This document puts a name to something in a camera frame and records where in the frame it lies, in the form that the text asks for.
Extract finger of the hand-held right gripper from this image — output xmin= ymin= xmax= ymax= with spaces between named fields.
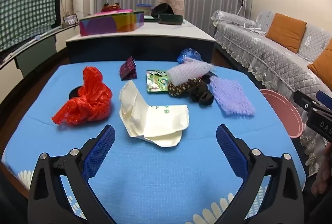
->
xmin=316 ymin=91 xmax=332 ymax=111
xmin=294 ymin=90 xmax=332 ymax=142

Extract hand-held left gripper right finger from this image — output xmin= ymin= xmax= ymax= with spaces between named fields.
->
xmin=216 ymin=124 xmax=304 ymax=224

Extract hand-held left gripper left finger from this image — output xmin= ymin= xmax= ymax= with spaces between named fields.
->
xmin=27 ymin=124 xmax=116 ymax=224

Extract pink plastic basin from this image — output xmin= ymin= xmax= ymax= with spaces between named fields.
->
xmin=259 ymin=89 xmax=304 ymax=139

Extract red plastic bag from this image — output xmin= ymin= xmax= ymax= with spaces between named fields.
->
xmin=51 ymin=66 xmax=114 ymax=126

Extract purple foam net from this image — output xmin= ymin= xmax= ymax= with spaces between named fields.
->
xmin=209 ymin=75 xmax=256 ymax=118

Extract cream paper food box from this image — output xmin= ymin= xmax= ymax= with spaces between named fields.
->
xmin=119 ymin=80 xmax=190 ymax=148

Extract brown floral cloth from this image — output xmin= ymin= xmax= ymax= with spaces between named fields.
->
xmin=167 ymin=78 xmax=208 ymax=98

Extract white bubble wrap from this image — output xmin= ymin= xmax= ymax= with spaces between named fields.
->
xmin=166 ymin=61 xmax=216 ymax=86

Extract dark red patterned packet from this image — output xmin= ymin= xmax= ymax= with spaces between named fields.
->
xmin=119 ymin=56 xmax=137 ymax=81

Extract green snack packet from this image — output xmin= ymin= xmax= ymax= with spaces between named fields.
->
xmin=146 ymin=70 xmax=172 ymax=94

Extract blue plastic bag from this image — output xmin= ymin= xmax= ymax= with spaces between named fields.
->
xmin=177 ymin=48 xmax=203 ymax=63

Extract person's right hand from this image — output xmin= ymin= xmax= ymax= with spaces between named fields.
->
xmin=311 ymin=142 xmax=332 ymax=196

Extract blue table mat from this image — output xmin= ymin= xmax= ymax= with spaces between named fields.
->
xmin=1 ymin=60 xmax=308 ymax=224

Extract grey quilted sofa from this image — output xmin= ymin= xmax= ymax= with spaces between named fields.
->
xmin=211 ymin=10 xmax=332 ymax=178

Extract tv stand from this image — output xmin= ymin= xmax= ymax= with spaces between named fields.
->
xmin=0 ymin=23 xmax=79 ymax=79

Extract white floor lamp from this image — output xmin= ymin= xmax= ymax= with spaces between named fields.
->
xmin=238 ymin=0 xmax=253 ymax=18

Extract white rod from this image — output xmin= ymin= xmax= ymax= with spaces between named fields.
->
xmin=33 ymin=26 xmax=63 ymax=41

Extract colourful box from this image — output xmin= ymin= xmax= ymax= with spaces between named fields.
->
xmin=79 ymin=9 xmax=145 ymax=37

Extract white coffee table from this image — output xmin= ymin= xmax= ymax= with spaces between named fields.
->
xmin=65 ymin=17 xmax=216 ymax=63

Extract red ornament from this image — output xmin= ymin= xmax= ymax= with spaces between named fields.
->
xmin=101 ymin=2 xmax=122 ymax=13

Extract stack of bowls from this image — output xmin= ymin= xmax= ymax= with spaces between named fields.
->
xmin=135 ymin=3 xmax=151 ymax=16

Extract pink lace basket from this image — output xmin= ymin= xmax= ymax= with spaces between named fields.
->
xmin=157 ymin=0 xmax=185 ymax=18

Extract green checked cloth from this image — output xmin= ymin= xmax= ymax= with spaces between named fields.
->
xmin=0 ymin=0 xmax=61 ymax=52

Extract white cables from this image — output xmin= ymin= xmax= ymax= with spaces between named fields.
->
xmin=241 ymin=24 xmax=266 ymax=35

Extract photo frame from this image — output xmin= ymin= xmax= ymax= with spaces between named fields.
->
xmin=62 ymin=14 xmax=79 ymax=26

